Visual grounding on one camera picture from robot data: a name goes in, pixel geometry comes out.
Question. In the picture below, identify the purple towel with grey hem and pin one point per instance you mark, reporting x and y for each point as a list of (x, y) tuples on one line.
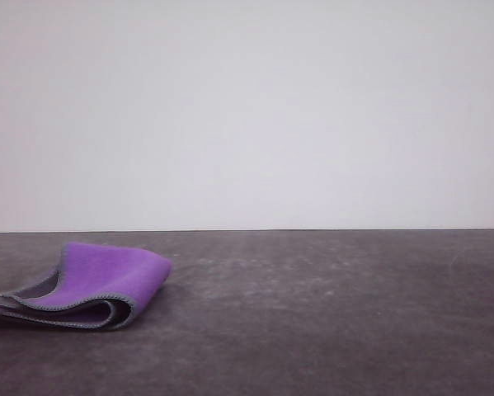
[(102, 280)]

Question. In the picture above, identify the grey table cloth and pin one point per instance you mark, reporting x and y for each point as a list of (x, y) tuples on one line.
[(333, 321)]

